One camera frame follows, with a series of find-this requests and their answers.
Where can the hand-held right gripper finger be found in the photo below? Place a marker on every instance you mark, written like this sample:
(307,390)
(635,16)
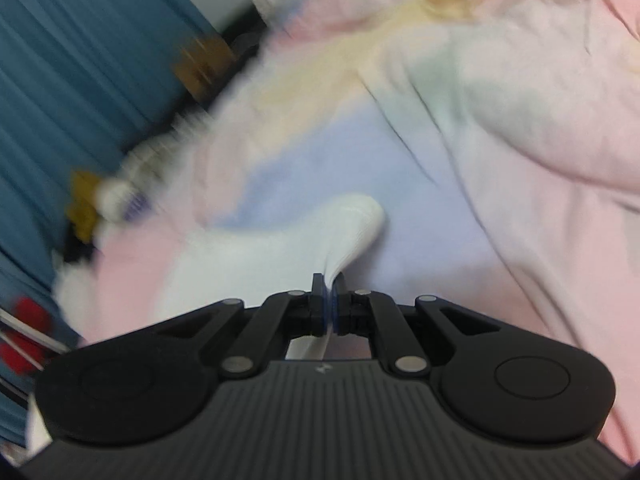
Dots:
(338,312)
(326,310)

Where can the white sock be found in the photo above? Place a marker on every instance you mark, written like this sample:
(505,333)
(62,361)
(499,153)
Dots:
(260,270)

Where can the pastel rainbow blanket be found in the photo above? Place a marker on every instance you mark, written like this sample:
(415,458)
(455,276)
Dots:
(450,160)

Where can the yellow and white plush toy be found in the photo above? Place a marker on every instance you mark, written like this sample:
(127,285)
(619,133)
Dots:
(107,195)

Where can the brown cardboard box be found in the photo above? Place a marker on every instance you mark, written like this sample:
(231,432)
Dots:
(202,67)

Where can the red object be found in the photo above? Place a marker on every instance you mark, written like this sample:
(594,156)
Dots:
(22,332)

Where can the blue pleated curtain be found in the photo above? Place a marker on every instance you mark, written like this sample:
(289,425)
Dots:
(75,85)

